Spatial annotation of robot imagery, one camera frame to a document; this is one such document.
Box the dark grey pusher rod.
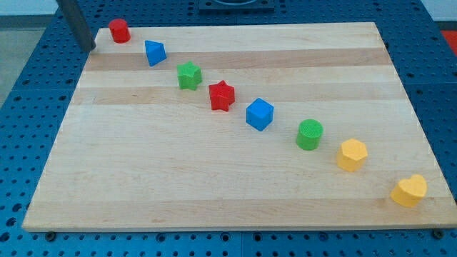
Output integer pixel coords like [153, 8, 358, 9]
[56, 0, 96, 52]

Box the red cylinder block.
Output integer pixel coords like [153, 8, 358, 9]
[109, 19, 131, 44]

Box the blue triangle block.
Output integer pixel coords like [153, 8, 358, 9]
[145, 40, 167, 67]

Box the green star block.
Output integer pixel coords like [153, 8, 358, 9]
[177, 61, 202, 91]

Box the light wooden board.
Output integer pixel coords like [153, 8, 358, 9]
[23, 22, 456, 232]

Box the red star block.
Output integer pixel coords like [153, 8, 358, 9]
[209, 80, 235, 111]

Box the blue cube block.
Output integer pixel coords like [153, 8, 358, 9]
[246, 98, 274, 131]

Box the green cylinder block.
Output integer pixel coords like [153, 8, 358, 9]
[296, 119, 323, 151]

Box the yellow hexagon block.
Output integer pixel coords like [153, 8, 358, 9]
[336, 138, 368, 172]

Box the yellow heart block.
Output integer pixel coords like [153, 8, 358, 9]
[390, 174, 428, 208]

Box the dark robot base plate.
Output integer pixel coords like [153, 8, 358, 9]
[198, 0, 275, 14]

